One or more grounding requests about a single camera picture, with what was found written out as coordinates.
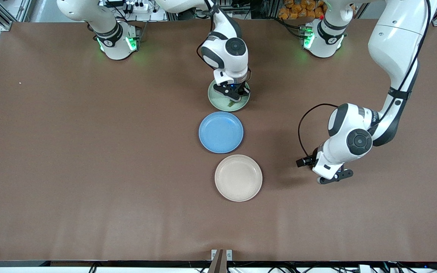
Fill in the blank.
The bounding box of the white mount bracket plate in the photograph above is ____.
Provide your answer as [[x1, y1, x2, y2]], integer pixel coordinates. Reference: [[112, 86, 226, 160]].
[[211, 249, 233, 262]]

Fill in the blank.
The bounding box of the light green plate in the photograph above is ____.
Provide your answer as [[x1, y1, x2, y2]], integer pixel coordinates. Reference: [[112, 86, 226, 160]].
[[207, 78, 251, 112]]

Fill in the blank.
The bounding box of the brown camera mount post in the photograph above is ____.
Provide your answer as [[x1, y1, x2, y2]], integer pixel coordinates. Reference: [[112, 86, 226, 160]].
[[208, 249, 227, 273]]

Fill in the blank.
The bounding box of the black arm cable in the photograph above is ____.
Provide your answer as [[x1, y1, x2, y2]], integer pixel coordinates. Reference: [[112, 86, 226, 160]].
[[297, 0, 431, 162], [197, 0, 219, 71]]

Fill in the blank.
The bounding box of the beige plate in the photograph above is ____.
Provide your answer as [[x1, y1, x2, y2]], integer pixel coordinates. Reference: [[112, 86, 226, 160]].
[[214, 154, 263, 202]]

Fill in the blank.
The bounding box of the white power strip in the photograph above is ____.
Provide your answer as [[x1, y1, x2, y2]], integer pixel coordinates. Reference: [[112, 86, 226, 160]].
[[125, 1, 149, 13]]

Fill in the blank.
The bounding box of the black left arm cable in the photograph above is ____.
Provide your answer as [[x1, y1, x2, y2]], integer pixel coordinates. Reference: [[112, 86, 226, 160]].
[[297, 0, 431, 162]]

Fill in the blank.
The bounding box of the blue plate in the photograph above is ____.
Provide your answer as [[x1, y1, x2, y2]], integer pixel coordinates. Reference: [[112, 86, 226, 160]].
[[198, 111, 244, 154]]

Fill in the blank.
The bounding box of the orange snack packets pile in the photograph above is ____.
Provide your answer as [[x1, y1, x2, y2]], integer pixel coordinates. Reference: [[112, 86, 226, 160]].
[[278, 0, 326, 20]]

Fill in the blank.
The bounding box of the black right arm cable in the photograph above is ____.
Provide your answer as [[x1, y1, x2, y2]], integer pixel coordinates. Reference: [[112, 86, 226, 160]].
[[197, 0, 219, 71]]

